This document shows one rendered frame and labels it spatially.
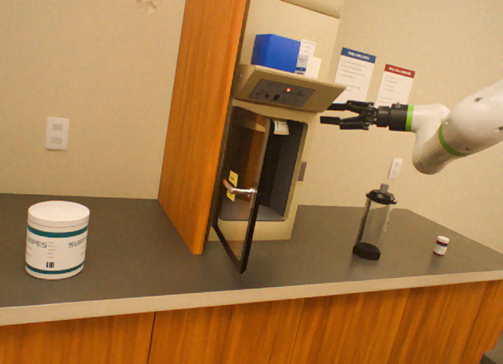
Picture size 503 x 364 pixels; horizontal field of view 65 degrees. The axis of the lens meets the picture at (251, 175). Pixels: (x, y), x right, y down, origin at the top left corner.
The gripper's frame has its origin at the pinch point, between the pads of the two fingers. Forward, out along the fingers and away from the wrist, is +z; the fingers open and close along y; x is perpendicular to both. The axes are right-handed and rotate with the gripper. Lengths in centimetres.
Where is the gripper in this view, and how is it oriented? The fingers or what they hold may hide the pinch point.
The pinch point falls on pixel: (330, 113)
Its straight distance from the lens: 147.0
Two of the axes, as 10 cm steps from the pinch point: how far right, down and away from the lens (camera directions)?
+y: -3.4, 6.9, -6.4
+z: -9.3, -1.2, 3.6
